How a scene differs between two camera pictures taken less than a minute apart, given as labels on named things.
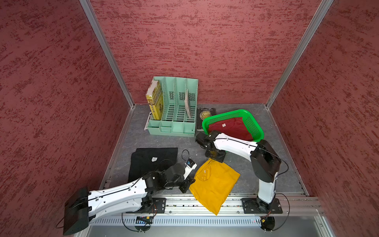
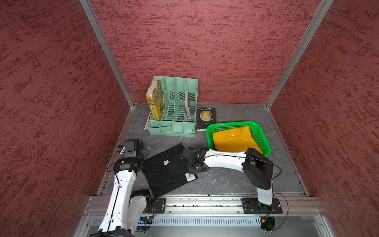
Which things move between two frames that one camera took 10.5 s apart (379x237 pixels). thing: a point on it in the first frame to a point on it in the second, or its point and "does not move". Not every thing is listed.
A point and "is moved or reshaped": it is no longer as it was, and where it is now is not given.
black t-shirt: [144, 160] is moved or reshaped
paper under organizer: [146, 126] does not move
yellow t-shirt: [213, 182] is moved or reshaped
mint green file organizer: [179, 97] does not move
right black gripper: [220, 158] to [191, 171]
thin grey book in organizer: [187, 103] does not move
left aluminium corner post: [110, 51] does not move
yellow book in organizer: [155, 97] does not move
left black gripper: [187, 182] to [144, 151]
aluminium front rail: [246, 205] does not move
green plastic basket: [256, 134] is moved or reshaped
